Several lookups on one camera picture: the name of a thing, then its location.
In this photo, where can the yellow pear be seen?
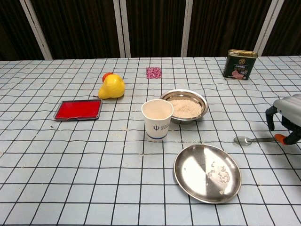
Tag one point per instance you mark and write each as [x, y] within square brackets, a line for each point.
[113, 87]

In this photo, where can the metal spoon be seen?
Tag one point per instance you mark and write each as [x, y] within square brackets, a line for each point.
[242, 140]

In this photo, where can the pink patterned card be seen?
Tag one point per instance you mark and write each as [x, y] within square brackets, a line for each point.
[153, 72]

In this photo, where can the steel plate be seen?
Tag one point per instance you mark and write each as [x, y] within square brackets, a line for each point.
[200, 174]

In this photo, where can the small orange-red tomato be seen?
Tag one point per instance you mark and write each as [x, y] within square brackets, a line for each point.
[107, 75]

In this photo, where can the red rectangular tray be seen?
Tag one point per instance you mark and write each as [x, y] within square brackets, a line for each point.
[78, 109]

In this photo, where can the white paper cup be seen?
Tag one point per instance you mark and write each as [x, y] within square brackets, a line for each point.
[157, 127]

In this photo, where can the black folding screen white frame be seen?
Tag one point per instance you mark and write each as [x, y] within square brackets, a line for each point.
[82, 23]

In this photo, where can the steel bowl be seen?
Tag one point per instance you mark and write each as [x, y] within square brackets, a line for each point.
[183, 95]

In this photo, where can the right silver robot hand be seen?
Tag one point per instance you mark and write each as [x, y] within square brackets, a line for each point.
[290, 106]

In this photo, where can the dark luncheon meat can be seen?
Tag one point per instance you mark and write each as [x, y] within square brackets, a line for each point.
[238, 66]

